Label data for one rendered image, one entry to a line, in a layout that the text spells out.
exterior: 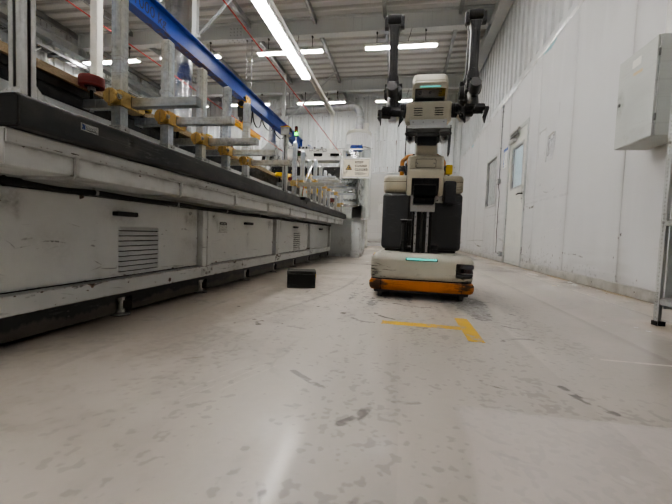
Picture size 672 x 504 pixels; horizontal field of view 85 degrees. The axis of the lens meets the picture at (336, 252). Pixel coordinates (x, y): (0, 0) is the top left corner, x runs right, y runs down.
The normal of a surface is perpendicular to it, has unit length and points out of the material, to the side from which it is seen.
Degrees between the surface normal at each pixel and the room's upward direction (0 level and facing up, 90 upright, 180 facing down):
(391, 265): 90
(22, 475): 0
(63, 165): 90
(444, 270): 90
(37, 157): 90
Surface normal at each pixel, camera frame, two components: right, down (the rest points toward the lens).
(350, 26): -0.18, 0.04
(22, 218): 0.98, 0.05
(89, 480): 0.04, -1.00
